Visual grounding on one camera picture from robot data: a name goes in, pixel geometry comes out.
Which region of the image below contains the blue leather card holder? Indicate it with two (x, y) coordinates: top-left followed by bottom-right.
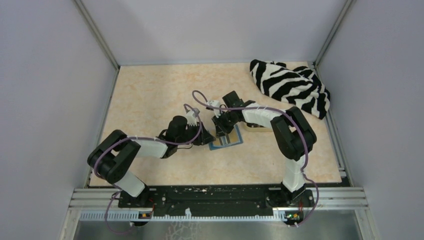
(208, 125), (244, 151)

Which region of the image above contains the white slotted cable duct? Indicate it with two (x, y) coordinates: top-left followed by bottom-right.
(79, 210), (288, 222)

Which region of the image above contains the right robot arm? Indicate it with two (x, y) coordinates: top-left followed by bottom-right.
(206, 91), (317, 206)

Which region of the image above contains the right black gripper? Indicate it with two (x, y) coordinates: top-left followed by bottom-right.
(211, 110), (237, 139)

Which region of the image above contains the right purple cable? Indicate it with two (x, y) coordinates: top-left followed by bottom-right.
(192, 90), (320, 228)

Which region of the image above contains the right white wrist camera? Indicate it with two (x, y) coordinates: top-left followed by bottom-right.
(206, 100), (222, 118)

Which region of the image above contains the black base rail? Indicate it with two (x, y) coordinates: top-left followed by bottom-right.
(118, 183), (315, 217)

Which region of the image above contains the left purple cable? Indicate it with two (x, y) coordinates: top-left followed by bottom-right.
(93, 103), (203, 236)

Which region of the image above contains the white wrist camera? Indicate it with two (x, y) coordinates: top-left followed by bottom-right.
(185, 108), (200, 126)
(206, 100), (222, 118)

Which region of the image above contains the zebra striped cloth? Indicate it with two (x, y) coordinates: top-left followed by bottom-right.
(249, 59), (331, 120)

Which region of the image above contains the purple cable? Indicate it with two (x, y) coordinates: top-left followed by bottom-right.
(93, 103), (203, 236)
(192, 90), (320, 228)

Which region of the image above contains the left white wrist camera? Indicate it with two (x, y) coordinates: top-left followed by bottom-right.
(185, 108), (200, 126)

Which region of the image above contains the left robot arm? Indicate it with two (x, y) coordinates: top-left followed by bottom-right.
(87, 115), (215, 207)

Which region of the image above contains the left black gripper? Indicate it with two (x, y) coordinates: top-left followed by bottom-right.
(176, 121), (216, 146)

